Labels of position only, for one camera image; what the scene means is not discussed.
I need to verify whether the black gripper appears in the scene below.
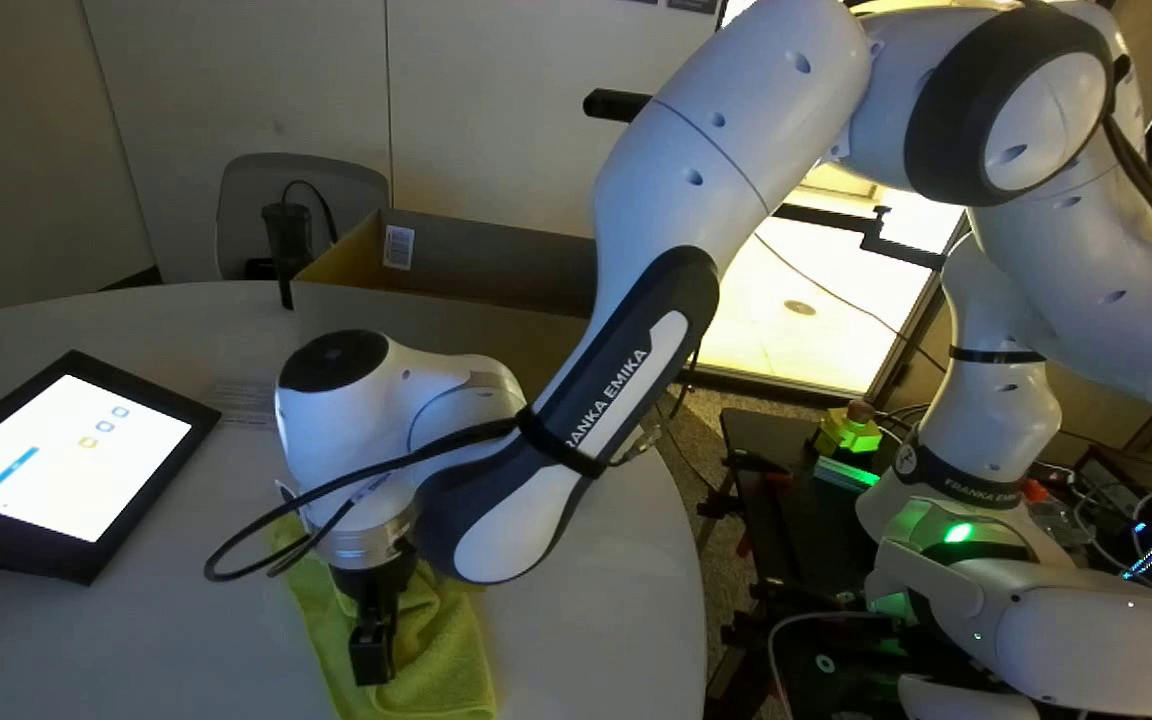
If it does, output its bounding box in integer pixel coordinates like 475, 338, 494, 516
332, 543, 423, 694

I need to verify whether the green microfibre towel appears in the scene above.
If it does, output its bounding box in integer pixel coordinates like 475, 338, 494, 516
274, 521, 506, 720

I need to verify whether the brown cardboard box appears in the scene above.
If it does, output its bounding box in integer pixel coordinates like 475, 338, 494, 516
294, 204, 609, 406

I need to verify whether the green lit controller box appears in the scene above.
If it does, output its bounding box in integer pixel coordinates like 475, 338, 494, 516
808, 407, 890, 502

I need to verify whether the black tablet with lit screen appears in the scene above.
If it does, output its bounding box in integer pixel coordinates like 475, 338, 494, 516
0, 347, 225, 589

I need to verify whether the black webcam on stand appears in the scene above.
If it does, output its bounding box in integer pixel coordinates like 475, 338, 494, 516
261, 178, 345, 315

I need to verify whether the grey padded chair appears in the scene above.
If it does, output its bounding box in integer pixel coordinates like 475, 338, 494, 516
212, 150, 392, 289

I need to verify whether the bright white desk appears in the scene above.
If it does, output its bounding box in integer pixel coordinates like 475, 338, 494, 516
700, 155, 985, 406

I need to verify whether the black robot wrist cable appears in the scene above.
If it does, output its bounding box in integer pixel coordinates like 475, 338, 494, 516
199, 382, 536, 589

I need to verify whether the black camera on pole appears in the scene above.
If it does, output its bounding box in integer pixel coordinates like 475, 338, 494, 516
582, 86, 657, 128

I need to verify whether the black metal bracket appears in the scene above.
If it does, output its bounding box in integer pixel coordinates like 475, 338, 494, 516
772, 196, 970, 278

